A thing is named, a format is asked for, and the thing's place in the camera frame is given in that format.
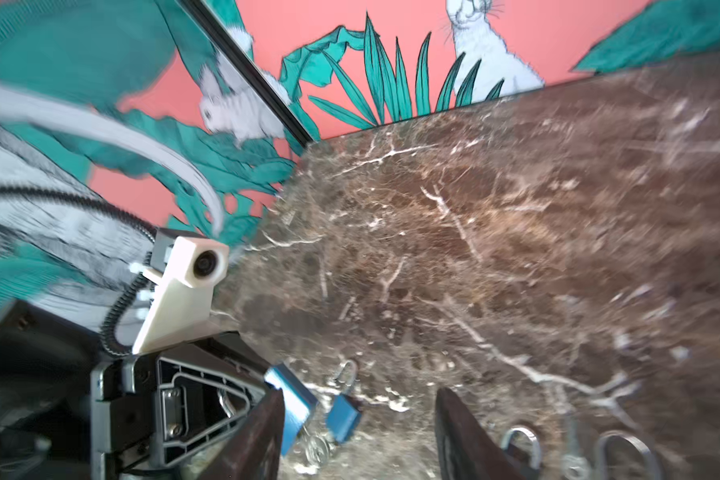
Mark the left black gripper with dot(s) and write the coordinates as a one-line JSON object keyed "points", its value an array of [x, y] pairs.
{"points": [[152, 412]]}

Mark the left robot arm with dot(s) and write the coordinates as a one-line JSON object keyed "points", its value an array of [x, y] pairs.
{"points": [[68, 410]]}

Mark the left black frame post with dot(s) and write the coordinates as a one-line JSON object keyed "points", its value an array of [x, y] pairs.
{"points": [[212, 27]]}

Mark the red padlock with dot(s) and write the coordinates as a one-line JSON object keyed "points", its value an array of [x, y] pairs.
{"points": [[618, 446]]}

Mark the small black padlock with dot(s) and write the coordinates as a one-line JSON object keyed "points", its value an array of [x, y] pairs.
{"points": [[522, 447]]}

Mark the black padlock silver key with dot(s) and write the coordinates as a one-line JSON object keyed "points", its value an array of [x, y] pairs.
{"points": [[574, 465]]}

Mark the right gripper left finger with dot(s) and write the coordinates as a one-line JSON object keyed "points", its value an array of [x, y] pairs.
{"points": [[254, 451]]}

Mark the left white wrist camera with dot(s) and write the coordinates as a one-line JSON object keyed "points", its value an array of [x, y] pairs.
{"points": [[185, 267]]}

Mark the blue padlock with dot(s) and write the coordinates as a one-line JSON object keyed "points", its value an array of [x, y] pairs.
{"points": [[345, 412], [299, 403]]}

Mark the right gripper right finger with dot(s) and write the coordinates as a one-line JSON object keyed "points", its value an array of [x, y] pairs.
{"points": [[465, 450]]}

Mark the left blue padlock key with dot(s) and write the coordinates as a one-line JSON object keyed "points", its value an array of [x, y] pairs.
{"points": [[317, 450]]}

